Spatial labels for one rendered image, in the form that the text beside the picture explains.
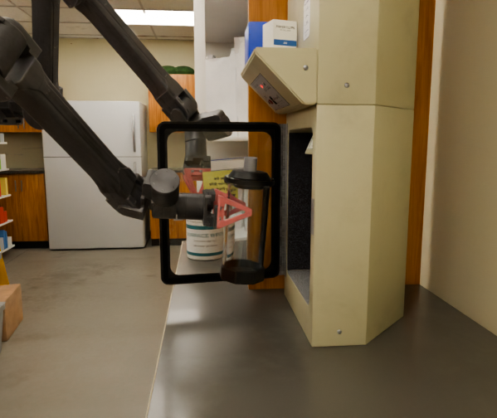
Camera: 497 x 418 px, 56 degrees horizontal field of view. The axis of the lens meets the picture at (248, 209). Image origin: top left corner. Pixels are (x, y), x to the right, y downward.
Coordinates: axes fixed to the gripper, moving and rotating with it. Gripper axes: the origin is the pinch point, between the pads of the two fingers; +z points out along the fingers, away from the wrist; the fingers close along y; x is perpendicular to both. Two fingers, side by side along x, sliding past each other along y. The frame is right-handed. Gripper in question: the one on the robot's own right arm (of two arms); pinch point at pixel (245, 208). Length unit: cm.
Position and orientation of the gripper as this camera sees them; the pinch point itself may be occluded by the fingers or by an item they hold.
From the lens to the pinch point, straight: 101.2
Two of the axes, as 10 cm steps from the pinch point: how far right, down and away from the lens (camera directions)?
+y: -1.4, -1.6, 9.8
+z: 9.9, 0.4, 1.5
